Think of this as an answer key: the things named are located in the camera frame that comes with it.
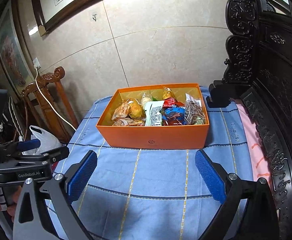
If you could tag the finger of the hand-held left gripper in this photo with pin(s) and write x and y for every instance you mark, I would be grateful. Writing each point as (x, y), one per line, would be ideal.
(28, 145)
(50, 155)

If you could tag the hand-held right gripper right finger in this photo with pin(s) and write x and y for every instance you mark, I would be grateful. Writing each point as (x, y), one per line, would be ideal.
(209, 177)

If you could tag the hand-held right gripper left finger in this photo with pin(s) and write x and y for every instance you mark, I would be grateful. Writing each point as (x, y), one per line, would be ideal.
(82, 177)

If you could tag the orange cardboard box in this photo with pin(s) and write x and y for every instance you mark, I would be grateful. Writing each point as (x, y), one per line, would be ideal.
(156, 137)

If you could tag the pile of snack packets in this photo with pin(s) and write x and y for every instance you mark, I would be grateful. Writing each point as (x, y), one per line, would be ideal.
(171, 115)

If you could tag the white plastic bag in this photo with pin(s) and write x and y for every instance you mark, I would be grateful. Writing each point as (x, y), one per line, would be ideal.
(45, 140)

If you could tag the dark white-edged chair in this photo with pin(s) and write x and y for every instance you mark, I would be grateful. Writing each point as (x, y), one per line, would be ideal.
(14, 115)

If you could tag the blue checked tablecloth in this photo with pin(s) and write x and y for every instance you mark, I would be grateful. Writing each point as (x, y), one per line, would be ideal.
(161, 175)

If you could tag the carved brown wooden chair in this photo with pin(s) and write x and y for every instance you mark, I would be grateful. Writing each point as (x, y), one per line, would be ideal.
(48, 100)

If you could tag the pink cloth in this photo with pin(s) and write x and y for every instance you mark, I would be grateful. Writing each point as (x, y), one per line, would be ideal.
(256, 142)

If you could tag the dark carved wooden furniture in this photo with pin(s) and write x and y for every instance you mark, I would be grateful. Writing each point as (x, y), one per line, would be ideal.
(281, 80)

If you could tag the white wall socket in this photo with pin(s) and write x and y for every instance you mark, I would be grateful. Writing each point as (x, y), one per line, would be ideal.
(36, 63)

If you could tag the framed wall picture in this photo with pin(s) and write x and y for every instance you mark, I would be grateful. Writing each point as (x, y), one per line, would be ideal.
(10, 47)

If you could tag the small wall hook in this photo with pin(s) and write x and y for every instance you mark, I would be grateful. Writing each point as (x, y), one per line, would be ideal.
(95, 17)

